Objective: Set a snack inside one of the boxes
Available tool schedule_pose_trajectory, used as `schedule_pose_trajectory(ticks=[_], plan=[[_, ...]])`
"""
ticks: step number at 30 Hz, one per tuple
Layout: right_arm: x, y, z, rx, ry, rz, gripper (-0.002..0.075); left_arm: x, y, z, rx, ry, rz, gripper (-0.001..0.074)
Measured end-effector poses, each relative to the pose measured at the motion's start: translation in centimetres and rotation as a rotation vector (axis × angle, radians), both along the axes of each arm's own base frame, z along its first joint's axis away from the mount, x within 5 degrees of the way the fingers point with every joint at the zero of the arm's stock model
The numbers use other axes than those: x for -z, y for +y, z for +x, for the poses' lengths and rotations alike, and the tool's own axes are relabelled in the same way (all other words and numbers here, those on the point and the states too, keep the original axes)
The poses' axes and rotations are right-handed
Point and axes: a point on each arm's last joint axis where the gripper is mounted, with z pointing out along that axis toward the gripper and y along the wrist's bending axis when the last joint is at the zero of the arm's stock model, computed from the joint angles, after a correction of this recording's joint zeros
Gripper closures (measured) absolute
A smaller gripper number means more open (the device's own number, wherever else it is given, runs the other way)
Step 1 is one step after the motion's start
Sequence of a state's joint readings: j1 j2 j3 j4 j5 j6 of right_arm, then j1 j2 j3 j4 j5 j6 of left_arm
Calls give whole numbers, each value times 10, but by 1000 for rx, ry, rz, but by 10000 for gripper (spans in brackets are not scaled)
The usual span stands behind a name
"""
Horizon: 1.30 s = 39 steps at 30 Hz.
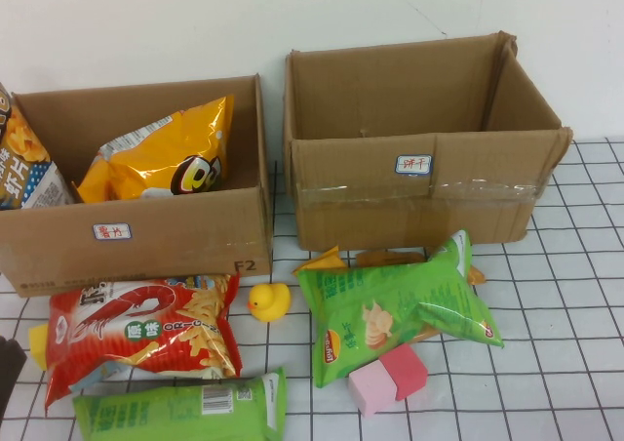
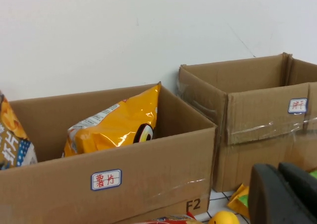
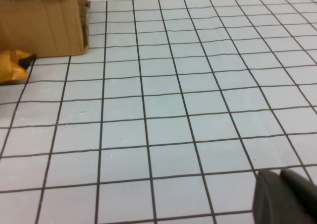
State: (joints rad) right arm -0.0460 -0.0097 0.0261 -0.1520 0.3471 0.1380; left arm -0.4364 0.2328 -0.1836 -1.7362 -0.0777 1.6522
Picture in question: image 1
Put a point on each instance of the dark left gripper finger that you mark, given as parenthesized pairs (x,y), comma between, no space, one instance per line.
(9,347)
(10,380)

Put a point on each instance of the orange foil chip bag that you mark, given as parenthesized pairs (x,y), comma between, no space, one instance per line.
(161,158)

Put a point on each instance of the green snack bag with barcode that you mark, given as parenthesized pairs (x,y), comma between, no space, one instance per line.
(170,412)

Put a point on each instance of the orange foil snack packet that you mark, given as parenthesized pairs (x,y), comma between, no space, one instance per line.
(324,263)

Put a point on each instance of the orange brown snack packet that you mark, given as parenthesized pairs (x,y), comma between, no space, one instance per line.
(390,257)

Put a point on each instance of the yellow foam cube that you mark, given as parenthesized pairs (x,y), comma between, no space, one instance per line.
(38,348)

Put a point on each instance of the red shrimp stick bag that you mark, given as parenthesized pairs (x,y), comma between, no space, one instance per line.
(146,324)

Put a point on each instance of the blue yellow prawn cracker bag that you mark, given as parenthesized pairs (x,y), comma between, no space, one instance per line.
(24,168)

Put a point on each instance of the cardboard box with F2 print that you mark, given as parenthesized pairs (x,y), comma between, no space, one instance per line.
(170,246)

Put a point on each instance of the yellow rubber duck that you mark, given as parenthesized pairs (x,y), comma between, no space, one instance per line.
(268,302)

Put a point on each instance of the light pink foam cube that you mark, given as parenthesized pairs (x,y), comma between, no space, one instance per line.
(373,389)

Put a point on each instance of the green Lay's chip bag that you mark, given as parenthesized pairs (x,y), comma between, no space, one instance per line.
(390,309)

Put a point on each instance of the cardboard box with clear tape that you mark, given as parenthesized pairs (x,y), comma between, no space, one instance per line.
(365,202)

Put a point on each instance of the dark pink foam cube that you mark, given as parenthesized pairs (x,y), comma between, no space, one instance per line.
(407,368)

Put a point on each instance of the brown biscuit package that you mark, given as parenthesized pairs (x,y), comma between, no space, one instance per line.
(426,336)

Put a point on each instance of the crumpled gold wrapper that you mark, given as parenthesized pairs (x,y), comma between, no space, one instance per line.
(477,276)

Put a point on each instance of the white grid tablecloth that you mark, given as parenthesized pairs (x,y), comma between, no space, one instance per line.
(560,314)

